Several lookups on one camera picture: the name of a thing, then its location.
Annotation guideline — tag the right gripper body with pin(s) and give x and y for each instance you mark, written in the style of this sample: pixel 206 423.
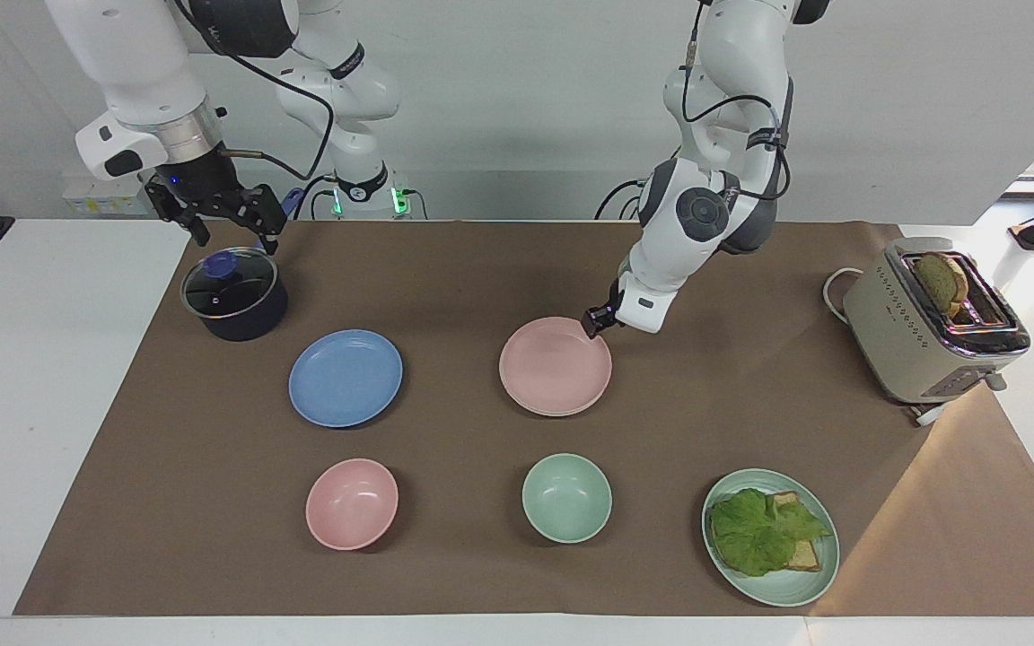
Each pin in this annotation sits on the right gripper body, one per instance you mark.
pixel 200 179

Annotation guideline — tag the beige toaster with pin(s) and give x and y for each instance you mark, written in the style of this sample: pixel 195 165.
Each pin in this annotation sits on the beige toaster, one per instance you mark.
pixel 903 350

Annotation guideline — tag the glass lid with blue knob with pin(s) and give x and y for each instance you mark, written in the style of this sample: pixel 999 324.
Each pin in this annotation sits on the glass lid with blue knob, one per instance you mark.
pixel 228 280

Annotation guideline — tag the pink plate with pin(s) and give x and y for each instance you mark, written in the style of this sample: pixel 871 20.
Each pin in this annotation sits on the pink plate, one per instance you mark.
pixel 553 368

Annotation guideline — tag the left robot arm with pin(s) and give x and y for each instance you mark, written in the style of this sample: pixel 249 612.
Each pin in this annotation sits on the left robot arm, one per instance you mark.
pixel 701 215

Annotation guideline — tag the blue plate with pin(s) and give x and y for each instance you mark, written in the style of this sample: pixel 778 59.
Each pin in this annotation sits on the blue plate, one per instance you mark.
pixel 345 377

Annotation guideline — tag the green plate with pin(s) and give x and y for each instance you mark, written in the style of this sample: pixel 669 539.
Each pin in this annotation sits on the green plate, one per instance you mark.
pixel 773 588

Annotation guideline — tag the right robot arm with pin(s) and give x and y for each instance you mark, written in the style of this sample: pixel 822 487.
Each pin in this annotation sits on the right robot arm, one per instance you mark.
pixel 135 72

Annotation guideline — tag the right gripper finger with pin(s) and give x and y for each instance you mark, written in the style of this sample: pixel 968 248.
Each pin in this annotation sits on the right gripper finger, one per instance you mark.
pixel 258 212
pixel 164 203

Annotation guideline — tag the green bowl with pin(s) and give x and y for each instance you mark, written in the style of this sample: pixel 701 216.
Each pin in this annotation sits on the green bowl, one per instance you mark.
pixel 566 498

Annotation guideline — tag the green lettuce leaf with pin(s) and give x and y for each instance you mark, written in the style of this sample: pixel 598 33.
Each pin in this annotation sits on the green lettuce leaf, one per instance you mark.
pixel 755 534

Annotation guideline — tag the pink bowl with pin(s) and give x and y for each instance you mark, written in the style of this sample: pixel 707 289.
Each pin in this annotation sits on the pink bowl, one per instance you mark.
pixel 351 504

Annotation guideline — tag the brown bread slice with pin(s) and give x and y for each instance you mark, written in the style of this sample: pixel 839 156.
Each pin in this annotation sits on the brown bread slice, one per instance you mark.
pixel 941 280

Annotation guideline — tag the toast slice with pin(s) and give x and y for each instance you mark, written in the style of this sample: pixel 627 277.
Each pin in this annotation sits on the toast slice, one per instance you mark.
pixel 806 558

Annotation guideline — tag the dark blue cooking pot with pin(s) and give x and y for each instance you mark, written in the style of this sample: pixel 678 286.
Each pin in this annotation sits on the dark blue cooking pot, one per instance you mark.
pixel 243 316

